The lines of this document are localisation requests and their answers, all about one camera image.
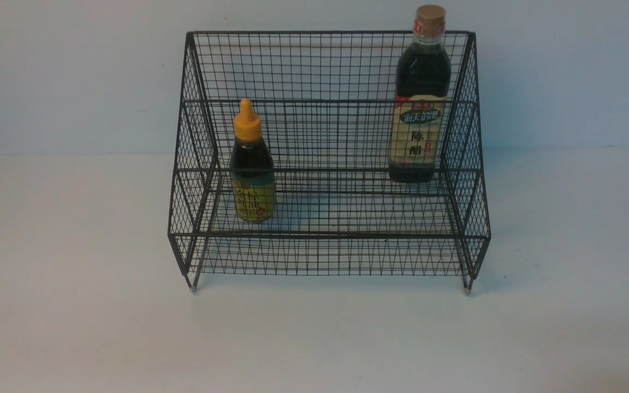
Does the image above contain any small yellow-capped sauce bottle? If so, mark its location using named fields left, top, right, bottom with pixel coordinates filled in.
left=229, top=99, right=276, bottom=222

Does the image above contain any large dark vinegar bottle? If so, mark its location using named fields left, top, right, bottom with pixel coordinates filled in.
left=388, top=4, right=452, bottom=183

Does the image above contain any black wire mesh rack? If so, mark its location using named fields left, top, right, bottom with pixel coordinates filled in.
left=168, top=30, right=491, bottom=294

